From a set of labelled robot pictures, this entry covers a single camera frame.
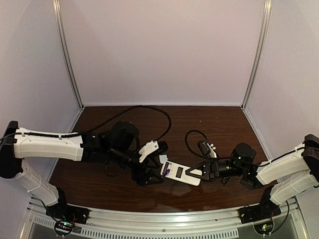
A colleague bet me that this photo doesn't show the purple battery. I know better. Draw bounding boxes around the purple battery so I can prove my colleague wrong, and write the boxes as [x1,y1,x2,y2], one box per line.
[163,169,170,177]

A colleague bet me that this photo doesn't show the white battery cover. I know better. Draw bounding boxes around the white battery cover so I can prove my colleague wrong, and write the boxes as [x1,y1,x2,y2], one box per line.
[159,154,168,164]

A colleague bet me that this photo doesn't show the white remote control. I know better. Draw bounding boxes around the white remote control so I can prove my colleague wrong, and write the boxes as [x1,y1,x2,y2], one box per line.
[160,161,201,186]

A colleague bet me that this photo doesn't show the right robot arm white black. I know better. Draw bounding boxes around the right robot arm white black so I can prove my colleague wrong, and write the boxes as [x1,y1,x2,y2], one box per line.
[185,134,319,223]

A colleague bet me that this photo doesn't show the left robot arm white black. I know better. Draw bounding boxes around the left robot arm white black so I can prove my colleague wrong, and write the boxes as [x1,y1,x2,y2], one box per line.
[0,121,168,218]

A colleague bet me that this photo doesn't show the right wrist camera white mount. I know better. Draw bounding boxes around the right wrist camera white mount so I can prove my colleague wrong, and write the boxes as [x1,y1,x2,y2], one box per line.
[197,141,218,158]

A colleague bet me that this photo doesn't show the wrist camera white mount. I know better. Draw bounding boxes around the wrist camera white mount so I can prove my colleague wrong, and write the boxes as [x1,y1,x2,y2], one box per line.
[197,141,218,158]
[138,140,168,163]

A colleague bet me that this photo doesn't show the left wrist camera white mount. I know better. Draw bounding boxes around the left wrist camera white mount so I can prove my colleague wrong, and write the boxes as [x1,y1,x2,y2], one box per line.
[138,140,168,163]

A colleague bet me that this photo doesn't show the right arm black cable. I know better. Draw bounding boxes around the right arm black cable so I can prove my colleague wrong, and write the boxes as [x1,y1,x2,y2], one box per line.
[185,129,305,170]

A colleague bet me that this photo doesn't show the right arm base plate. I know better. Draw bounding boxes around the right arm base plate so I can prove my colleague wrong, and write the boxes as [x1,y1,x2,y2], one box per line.
[237,203,281,224]

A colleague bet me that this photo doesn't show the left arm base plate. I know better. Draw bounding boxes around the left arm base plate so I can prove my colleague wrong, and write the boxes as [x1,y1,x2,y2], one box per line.
[46,203,90,225]

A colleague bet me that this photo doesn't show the front aluminium rail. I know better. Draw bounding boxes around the front aluminium rail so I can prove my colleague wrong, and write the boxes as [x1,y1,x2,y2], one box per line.
[17,196,310,239]

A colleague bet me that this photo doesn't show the right aluminium frame post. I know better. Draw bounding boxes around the right aluminium frame post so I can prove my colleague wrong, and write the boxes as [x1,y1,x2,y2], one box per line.
[241,0,272,111]

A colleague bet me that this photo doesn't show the aluminium frame post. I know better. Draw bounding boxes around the aluminium frame post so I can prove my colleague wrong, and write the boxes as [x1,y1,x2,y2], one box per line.
[241,0,272,111]
[52,0,84,109]

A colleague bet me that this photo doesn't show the left aluminium frame post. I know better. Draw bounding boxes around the left aluminium frame post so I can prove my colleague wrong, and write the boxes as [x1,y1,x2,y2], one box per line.
[52,0,84,109]

